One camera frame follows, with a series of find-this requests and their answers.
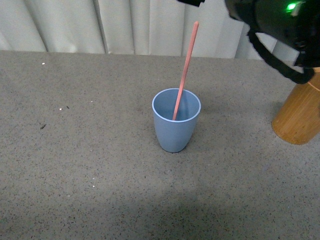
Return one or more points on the blue plastic cup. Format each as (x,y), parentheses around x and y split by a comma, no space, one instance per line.
(174,135)

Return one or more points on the pink chopstick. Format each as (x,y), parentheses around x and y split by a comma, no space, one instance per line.
(185,69)

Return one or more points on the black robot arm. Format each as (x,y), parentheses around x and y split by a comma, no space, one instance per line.
(295,23)

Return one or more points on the bamboo chopstick holder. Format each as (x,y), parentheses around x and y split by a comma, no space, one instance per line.
(298,120)

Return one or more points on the white pleated curtain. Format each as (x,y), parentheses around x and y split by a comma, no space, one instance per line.
(123,27)

